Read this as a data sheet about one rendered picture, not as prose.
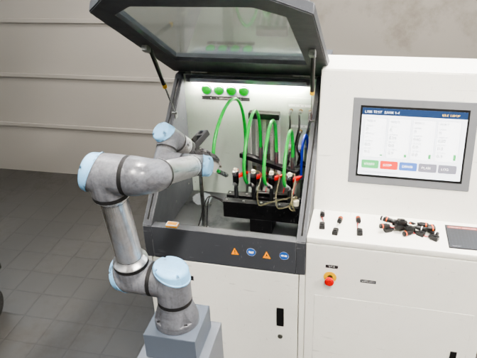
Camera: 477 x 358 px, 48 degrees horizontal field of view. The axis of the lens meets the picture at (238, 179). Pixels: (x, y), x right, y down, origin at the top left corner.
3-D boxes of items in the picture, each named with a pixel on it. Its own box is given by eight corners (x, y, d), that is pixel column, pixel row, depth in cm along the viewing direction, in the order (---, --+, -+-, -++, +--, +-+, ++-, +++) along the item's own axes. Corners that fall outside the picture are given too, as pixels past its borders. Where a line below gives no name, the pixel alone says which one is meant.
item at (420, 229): (377, 236, 209) (379, 224, 207) (378, 221, 218) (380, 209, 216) (439, 242, 204) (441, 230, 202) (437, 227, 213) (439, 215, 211)
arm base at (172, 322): (192, 338, 175) (189, 315, 171) (148, 332, 179) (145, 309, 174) (204, 307, 188) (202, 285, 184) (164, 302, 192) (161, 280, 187)
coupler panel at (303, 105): (284, 161, 255) (284, 99, 240) (285, 158, 258) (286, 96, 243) (311, 163, 252) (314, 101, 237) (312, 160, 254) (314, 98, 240)
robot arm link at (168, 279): (184, 312, 172) (181, 278, 166) (146, 305, 176) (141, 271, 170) (197, 288, 182) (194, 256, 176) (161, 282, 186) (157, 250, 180)
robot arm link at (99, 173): (152, 305, 177) (116, 170, 144) (111, 297, 181) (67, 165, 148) (165, 278, 186) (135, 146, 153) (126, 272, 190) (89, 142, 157)
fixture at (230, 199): (224, 229, 245) (222, 200, 238) (230, 218, 253) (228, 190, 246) (298, 237, 237) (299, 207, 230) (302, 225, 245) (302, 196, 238)
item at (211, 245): (155, 256, 235) (150, 226, 227) (158, 251, 239) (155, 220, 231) (295, 274, 220) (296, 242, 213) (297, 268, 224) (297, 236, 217)
